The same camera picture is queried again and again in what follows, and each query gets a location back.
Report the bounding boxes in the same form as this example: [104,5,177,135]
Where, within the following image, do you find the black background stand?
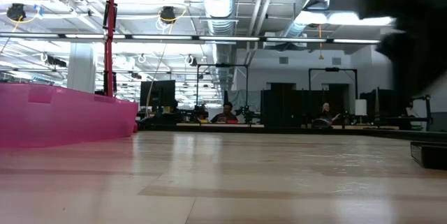
[411,94,434,131]

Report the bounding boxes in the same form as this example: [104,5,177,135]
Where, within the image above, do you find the wooden background table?
[176,123,265,130]

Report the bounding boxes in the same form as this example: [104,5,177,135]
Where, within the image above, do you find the black aluminium table frame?
[138,126,447,143]

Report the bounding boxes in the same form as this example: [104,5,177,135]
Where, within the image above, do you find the black gantry frame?
[196,64,250,126]
[307,67,359,126]

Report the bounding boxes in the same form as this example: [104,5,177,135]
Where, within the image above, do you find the person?
[210,101,240,124]
[316,102,342,127]
[194,104,210,123]

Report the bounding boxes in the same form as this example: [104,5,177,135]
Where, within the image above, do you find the silver round air duct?
[198,0,239,92]

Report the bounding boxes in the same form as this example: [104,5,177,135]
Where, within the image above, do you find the white building column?
[66,42,96,92]

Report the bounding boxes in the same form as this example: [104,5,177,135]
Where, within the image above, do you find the pink translucent plastic tray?
[0,82,140,149]

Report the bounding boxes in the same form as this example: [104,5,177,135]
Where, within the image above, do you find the black background equipment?
[359,87,415,130]

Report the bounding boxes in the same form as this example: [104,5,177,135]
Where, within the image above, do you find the black background monitor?
[140,80,177,107]

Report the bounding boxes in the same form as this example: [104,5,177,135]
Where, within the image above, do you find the ceiling reel with yellow cable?
[5,2,45,29]
[155,3,189,31]

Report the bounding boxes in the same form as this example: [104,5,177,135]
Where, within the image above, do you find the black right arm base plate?
[409,140,447,171]

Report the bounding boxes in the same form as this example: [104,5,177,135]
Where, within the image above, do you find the long ceiling light strip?
[0,32,383,46]

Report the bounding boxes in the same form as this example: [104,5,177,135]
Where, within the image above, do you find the yellow hanging cord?
[316,24,325,61]

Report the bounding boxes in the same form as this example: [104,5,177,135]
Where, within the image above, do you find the black partition screen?
[260,89,350,129]

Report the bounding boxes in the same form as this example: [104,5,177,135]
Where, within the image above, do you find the white cylinder lampshade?
[354,98,368,117]

